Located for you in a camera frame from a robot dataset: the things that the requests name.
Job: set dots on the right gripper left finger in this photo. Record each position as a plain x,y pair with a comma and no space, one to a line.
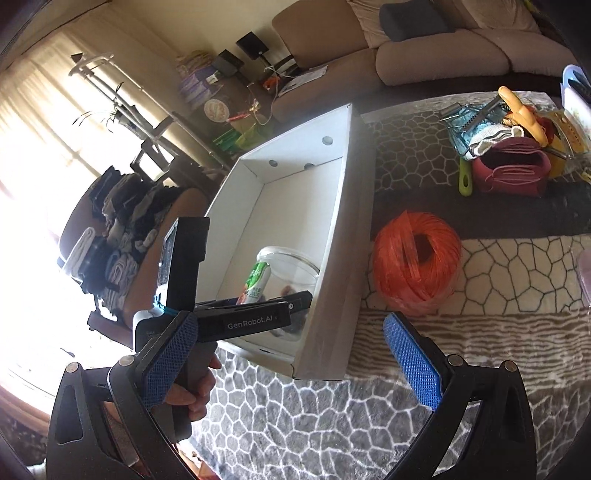
138,385

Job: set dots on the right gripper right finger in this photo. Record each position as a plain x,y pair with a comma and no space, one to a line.
437,384

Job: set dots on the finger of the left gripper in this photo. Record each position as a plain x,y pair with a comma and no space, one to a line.
221,303

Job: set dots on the orange twine ball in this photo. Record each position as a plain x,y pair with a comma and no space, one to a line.
416,263

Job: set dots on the red felt bag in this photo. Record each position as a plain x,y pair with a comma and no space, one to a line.
515,166

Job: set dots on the yellow handled corkscrew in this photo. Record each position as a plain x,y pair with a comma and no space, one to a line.
521,114

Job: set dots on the person's left hand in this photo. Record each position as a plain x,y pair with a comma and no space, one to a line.
196,399

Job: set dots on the brown armchair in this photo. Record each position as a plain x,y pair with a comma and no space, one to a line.
114,311

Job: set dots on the clear plastic jar green label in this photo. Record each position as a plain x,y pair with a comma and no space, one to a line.
283,273

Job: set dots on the pile of clothes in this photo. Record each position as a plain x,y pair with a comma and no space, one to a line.
116,218

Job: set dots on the patterned fleece blanket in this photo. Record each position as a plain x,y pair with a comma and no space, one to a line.
517,298

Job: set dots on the white drying rack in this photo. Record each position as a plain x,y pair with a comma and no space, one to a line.
155,145

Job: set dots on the white cardboard box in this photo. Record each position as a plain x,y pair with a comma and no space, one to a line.
310,189

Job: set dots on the round tin with label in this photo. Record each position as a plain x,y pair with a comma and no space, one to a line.
216,110

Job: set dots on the black speaker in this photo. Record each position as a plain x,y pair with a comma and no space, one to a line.
252,46

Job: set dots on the papers on sofa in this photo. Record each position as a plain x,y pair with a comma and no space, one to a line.
303,79

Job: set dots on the teal cloth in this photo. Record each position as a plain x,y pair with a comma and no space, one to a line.
466,131

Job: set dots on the brown sofa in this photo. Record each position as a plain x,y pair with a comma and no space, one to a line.
495,42

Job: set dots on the white plastic container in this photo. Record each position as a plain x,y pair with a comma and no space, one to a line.
575,90

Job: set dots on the dark blue cushion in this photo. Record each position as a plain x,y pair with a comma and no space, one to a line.
413,19

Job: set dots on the green handled tool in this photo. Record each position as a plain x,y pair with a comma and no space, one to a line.
465,178

